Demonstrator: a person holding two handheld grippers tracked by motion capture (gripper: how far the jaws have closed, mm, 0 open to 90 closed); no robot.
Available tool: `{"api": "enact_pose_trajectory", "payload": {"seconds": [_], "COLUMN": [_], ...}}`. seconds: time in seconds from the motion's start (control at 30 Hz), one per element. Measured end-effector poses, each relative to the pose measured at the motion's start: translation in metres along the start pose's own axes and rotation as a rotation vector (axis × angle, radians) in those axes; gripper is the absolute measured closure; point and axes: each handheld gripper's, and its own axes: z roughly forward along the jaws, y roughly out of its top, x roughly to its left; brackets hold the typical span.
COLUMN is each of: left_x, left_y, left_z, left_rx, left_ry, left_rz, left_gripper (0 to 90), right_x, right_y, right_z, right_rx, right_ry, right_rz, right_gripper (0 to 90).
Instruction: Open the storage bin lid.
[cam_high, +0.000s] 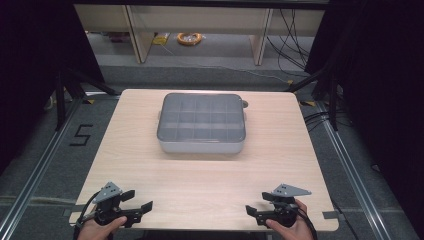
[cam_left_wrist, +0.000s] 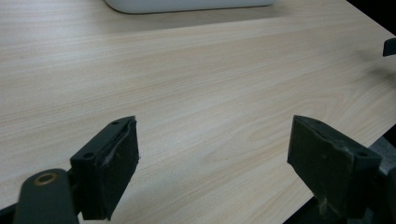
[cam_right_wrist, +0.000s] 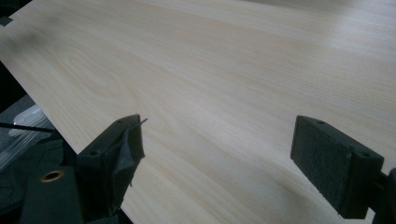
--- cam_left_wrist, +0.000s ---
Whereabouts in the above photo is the white plastic tray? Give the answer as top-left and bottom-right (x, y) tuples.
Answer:
(103, 0), (277, 15)

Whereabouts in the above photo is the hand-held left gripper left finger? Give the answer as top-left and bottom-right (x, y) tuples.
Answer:
(69, 115), (141, 221)

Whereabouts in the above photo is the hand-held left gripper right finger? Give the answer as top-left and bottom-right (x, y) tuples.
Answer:
(286, 114), (383, 219)

